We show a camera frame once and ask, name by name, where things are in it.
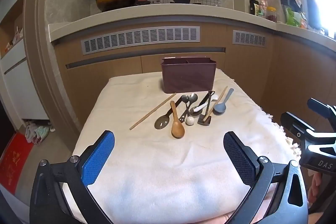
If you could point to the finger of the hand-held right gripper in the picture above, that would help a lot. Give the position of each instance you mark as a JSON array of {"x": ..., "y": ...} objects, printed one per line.
[
  {"x": 321, "y": 108},
  {"x": 295, "y": 127}
]

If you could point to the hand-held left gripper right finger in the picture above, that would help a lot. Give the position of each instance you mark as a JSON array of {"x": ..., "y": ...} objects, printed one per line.
[{"x": 240, "y": 158}]

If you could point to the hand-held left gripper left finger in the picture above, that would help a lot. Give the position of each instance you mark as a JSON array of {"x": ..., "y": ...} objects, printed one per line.
[{"x": 99, "y": 158}]

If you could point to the blue-grey plastic spoon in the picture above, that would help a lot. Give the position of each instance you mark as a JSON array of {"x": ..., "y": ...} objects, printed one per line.
[{"x": 220, "y": 108}]

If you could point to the white plastic spoon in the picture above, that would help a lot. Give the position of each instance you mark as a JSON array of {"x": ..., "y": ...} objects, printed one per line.
[{"x": 203, "y": 106}]

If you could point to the wooden spoon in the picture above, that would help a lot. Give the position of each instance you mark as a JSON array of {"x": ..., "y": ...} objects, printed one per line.
[{"x": 177, "y": 129}]

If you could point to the purple plastic utensil holder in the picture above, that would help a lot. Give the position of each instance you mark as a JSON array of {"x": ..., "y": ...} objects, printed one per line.
[{"x": 187, "y": 75}]

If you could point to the person's right hand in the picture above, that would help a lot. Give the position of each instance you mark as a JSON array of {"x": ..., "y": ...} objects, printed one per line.
[{"x": 316, "y": 184}]

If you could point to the white table cloth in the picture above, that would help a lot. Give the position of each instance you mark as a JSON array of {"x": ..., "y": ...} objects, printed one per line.
[{"x": 147, "y": 161}]

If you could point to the wooden kitchen cabinet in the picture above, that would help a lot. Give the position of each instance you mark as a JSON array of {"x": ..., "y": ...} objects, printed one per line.
[{"x": 294, "y": 69}]

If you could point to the small black spatula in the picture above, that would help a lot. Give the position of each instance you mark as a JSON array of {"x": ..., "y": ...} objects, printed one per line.
[{"x": 203, "y": 121}]

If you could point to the wooden chopstick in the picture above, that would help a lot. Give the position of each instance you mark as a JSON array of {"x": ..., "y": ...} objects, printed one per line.
[
  {"x": 216, "y": 102},
  {"x": 152, "y": 112}
]

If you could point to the small white ball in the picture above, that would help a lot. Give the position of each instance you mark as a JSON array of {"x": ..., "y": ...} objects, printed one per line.
[{"x": 190, "y": 121}]

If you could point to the pile of cloths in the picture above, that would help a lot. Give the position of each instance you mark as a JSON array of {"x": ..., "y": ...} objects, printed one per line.
[{"x": 36, "y": 132}]

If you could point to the small metal spoon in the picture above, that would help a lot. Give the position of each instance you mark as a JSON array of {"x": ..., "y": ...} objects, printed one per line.
[{"x": 185, "y": 99}]

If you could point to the red floor mat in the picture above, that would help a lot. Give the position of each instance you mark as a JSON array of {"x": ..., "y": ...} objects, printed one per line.
[{"x": 14, "y": 161}]

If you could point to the green plastic bag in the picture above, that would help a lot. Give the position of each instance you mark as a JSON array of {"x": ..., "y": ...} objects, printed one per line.
[{"x": 292, "y": 18}]

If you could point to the small grey vent grille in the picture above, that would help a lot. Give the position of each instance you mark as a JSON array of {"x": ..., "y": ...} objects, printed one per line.
[{"x": 249, "y": 38}]

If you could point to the jar with yellow lid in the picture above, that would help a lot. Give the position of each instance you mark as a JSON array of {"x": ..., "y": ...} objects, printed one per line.
[{"x": 271, "y": 15}]

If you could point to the white cupboard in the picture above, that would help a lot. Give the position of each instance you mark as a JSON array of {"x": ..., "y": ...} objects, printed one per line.
[{"x": 21, "y": 87}]

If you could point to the clear bottle orange cap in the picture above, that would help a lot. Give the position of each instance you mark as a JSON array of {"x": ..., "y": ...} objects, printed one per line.
[{"x": 263, "y": 6}]

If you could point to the dark sauce bottle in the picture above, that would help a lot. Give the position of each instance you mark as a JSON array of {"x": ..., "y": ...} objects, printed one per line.
[{"x": 253, "y": 8}]

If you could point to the large grey vent grille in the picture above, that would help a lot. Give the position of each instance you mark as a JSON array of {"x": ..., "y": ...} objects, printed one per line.
[{"x": 141, "y": 39}]

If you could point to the white kitchen countertop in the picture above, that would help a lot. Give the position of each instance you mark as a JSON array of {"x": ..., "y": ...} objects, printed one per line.
[{"x": 157, "y": 15}]

